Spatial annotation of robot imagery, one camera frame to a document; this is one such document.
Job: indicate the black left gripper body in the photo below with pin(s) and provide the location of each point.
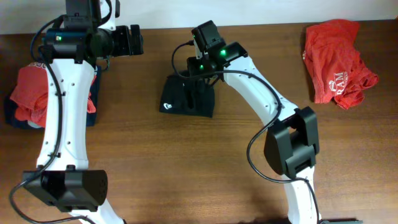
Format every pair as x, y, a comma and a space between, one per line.
121, 45

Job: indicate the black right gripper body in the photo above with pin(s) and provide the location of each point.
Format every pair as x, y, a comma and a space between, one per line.
199, 68

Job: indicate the black t-shirt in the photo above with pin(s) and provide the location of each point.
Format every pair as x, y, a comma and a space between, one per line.
187, 97

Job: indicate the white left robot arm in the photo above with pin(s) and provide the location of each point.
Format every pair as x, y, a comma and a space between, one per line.
72, 45

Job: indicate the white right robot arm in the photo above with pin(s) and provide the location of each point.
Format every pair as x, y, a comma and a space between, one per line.
292, 141

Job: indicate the navy folded t-shirt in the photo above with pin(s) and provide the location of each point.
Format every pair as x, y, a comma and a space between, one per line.
93, 102

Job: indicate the red RAM t-shirt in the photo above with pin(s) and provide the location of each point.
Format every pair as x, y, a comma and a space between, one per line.
335, 67

